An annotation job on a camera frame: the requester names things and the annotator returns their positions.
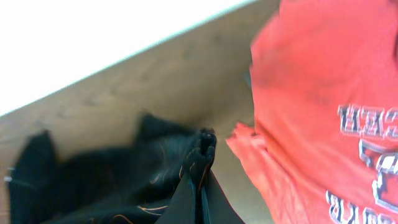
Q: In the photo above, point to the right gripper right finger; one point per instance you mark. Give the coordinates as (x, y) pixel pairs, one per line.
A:
(215, 207)

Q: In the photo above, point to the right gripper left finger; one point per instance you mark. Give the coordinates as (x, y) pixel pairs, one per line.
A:
(181, 209)

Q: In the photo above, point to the black orange-patterned jersey shirt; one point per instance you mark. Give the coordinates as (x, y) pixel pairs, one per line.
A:
(120, 184)

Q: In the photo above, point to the red printed t-shirt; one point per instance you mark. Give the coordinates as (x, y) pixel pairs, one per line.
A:
(323, 148)

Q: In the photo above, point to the dark garment under red shirt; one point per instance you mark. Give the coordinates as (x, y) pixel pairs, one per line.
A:
(247, 79)

